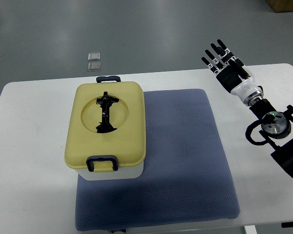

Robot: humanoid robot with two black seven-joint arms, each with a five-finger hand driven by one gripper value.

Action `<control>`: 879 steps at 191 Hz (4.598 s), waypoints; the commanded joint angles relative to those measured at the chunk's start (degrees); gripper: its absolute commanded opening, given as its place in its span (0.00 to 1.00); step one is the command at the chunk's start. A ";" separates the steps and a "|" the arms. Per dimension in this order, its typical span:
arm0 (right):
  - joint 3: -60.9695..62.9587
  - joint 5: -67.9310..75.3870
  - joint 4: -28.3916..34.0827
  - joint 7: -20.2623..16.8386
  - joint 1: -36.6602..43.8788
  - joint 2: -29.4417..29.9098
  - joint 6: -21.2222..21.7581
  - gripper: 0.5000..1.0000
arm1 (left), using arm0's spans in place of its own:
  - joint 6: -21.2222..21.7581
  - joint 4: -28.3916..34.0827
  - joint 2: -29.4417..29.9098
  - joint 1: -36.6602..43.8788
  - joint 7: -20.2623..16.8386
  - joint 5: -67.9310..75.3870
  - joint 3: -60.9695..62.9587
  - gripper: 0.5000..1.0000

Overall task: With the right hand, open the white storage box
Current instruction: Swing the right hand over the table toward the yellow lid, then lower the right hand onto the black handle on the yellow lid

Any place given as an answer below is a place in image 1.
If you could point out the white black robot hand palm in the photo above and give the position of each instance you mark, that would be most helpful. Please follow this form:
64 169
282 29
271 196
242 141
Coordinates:
245 89

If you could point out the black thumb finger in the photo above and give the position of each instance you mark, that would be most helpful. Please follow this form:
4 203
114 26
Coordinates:
237 66

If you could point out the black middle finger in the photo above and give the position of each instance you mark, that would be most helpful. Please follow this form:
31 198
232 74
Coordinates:
221 54

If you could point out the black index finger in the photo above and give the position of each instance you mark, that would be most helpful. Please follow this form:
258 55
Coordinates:
225 49

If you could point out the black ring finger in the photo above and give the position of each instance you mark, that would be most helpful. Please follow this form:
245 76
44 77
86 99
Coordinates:
218 64

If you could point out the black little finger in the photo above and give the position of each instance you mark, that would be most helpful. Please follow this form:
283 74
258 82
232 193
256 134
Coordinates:
210 66

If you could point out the yellow box lid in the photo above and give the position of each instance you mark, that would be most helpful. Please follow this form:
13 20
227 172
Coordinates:
107 129

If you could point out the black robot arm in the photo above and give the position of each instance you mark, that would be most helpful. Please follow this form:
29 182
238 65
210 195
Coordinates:
271 127

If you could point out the brown cardboard box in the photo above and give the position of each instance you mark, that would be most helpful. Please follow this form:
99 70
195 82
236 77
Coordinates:
281 6

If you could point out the white storage box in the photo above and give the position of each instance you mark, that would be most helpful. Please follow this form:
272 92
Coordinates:
121 173

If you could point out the blue grey cushion mat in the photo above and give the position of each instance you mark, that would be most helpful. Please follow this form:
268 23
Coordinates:
186 176

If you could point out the black table bracket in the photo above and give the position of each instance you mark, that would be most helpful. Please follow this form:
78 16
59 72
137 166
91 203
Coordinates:
287 225

